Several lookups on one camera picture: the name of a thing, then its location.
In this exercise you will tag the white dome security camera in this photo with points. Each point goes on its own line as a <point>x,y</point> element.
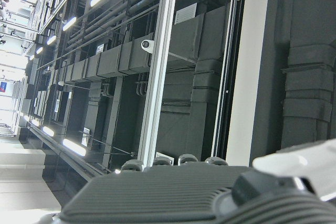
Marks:
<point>147,44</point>

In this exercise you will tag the white vent grille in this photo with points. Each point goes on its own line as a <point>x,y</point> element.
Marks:
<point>186,13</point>

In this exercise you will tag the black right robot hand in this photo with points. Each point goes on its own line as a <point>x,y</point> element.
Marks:
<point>170,195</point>

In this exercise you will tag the grey ventilation duct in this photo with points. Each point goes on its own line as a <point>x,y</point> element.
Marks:
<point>118,61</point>

